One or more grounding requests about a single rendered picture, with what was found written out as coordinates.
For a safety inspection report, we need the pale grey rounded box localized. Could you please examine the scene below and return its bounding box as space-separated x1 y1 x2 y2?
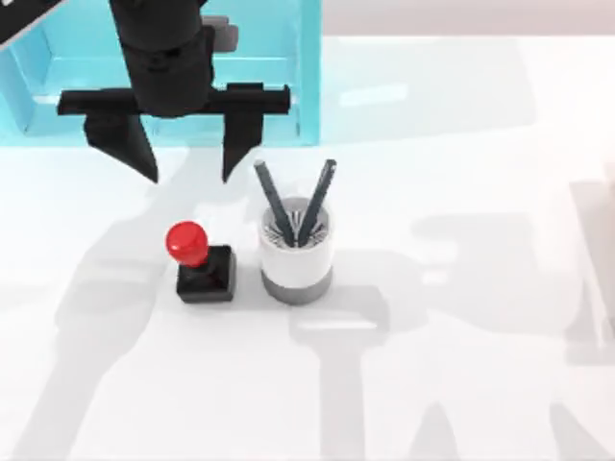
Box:
200 13 240 55

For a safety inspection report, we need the white and grey pen holder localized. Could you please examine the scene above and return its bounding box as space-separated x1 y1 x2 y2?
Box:
258 193 334 306

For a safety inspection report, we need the dark grey pen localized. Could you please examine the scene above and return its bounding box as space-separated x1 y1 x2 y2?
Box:
296 158 338 248
253 159 296 249

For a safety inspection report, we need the light blue rack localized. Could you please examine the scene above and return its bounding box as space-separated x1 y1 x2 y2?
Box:
0 0 321 148

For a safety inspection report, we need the red and black stamp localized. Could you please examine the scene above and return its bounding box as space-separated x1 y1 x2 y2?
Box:
164 220 238 305

